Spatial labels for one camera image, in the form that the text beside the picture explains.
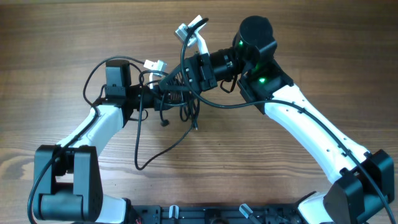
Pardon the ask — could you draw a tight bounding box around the black usb cable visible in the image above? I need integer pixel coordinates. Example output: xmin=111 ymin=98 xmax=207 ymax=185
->
xmin=134 ymin=70 xmax=201 ymax=171
xmin=158 ymin=90 xmax=201 ymax=131

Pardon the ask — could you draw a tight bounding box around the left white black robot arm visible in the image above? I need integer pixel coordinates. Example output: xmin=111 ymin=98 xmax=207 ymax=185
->
xmin=27 ymin=56 xmax=154 ymax=223

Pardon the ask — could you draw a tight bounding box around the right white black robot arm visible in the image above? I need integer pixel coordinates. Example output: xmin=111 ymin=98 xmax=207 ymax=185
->
xmin=160 ymin=16 xmax=395 ymax=223

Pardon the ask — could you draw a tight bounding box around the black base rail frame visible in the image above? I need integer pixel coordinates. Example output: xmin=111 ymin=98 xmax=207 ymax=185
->
xmin=123 ymin=203 xmax=308 ymax=224

